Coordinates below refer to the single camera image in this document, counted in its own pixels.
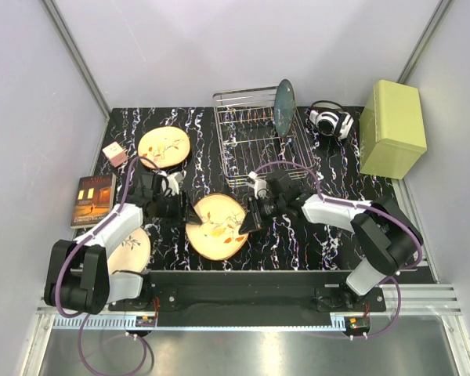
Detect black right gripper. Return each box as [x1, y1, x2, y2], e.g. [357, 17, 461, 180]
[238, 195, 285, 236]

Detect beige leaf pattern plate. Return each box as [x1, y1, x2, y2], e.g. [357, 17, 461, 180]
[186, 193, 248, 261]

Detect cream plate with sprig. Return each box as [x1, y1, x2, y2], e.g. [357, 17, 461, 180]
[107, 228, 151, 274]

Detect blue glazed plate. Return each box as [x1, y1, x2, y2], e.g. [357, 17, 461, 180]
[273, 79, 295, 137]

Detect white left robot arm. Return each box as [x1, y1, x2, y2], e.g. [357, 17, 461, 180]
[43, 172, 202, 318]

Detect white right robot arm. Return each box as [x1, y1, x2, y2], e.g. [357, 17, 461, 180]
[239, 171, 423, 311]

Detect yellow floral plate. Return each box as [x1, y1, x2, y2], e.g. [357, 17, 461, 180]
[137, 126, 191, 169]

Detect pink cube power adapter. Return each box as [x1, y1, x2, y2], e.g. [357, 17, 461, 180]
[103, 142, 128, 168]

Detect dark cover paperback book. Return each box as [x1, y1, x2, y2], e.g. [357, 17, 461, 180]
[70, 173, 116, 229]

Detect white black headphones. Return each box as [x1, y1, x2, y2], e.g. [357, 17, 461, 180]
[308, 100, 355, 140]

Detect green rectangular box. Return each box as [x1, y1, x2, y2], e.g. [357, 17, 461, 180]
[360, 80, 427, 179]

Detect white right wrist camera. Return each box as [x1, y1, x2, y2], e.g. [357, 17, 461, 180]
[248, 172, 269, 199]

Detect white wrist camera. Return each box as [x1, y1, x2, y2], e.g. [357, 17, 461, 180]
[162, 171, 186, 196]
[248, 172, 269, 199]

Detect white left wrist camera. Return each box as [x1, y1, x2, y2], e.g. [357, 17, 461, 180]
[162, 171, 186, 196]

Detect metal wire dish rack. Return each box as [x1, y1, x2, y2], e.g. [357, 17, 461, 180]
[212, 86, 316, 188]

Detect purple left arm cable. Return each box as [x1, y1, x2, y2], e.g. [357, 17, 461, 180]
[52, 155, 169, 374]

